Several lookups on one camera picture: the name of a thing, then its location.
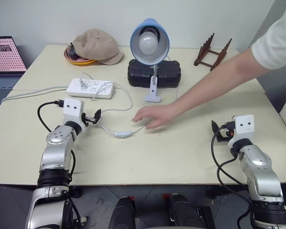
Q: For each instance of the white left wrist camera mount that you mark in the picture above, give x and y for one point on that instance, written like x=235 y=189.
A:
x=72 y=110

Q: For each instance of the white plastic cable connector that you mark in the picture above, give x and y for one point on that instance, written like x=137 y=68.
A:
x=82 y=84

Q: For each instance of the white t-shirt sleeve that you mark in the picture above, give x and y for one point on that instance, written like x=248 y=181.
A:
x=276 y=38

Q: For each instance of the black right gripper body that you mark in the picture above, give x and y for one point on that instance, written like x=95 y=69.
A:
x=226 y=132

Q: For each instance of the blue desk lamp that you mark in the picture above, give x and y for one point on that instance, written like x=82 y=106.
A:
x=135 y=53

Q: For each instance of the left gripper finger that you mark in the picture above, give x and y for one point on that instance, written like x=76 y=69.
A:
x=98 y=113
x=95 y=121

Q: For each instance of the black plastic box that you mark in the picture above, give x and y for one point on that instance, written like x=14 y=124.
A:
x=168 y=76

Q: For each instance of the black caster wheel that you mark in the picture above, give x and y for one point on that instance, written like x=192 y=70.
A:
x=211 y=193
x=76 y=192

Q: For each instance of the person's bare hand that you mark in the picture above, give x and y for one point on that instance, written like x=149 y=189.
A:
x=157 y=115

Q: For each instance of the white light bulb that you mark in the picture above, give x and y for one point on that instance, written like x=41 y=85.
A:
x=147 y=43

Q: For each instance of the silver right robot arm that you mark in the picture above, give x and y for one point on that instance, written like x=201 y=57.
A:
x=259 y=167

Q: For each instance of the brown wooden rack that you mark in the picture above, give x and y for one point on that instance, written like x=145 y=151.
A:
x=206 y=53

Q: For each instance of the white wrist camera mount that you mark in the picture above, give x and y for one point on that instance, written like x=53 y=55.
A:
x=72 y=110
x=243 y=127

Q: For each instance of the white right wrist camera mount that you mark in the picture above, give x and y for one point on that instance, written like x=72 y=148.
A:
x=243 y=127

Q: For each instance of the yellow plate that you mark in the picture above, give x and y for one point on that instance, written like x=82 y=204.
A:
x=79 y=62

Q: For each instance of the dark object in plate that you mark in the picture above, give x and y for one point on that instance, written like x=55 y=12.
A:
x=72 y=53

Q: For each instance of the beige cap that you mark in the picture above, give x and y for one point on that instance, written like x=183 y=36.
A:
x=97 y=47

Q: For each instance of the dark rounded shape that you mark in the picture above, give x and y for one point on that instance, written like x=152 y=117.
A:
x=122 y=213
x=184 y=211

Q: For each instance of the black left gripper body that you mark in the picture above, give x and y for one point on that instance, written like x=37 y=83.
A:
x=87 y=120

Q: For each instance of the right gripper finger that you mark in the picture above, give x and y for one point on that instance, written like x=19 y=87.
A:
x=219 y=138
x=214 y=126

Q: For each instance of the person's bare forearm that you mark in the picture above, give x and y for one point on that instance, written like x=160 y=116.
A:
x=217 y=78

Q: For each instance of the laptop with pink screen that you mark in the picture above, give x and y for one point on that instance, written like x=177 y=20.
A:
x=4 y=55

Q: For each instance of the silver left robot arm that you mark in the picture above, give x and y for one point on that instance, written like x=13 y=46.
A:
x=54 y=152

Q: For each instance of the white power strip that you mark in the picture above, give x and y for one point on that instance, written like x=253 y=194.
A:
x=95 y=90

